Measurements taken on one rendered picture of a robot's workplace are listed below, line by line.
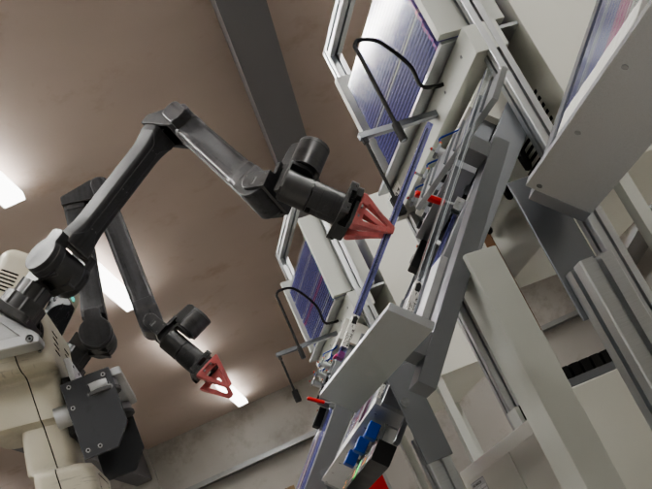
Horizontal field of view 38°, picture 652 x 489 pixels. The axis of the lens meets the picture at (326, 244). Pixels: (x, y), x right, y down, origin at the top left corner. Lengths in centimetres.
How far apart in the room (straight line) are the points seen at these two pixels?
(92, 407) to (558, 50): 122
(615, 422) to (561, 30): 87
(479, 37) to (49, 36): 276
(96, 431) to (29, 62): 287
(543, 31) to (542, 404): 99
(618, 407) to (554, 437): 39
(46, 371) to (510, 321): 100
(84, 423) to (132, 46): 298
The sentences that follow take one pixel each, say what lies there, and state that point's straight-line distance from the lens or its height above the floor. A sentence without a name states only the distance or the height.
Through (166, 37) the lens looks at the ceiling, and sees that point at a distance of 473.
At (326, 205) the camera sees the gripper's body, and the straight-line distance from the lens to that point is 158.
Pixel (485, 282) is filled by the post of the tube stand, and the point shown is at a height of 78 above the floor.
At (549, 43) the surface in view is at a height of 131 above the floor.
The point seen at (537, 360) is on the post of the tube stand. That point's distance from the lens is 145.
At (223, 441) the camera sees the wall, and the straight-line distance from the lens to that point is 1186.
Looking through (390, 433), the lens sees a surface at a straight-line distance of 180.
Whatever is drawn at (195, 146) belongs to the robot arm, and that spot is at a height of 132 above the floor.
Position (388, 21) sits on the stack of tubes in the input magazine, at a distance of 229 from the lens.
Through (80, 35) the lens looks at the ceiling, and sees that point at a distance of 452.
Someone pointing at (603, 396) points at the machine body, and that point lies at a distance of 180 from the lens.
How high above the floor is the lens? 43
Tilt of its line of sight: 20 degrees up
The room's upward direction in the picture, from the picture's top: 25 degrees counter-clockwise
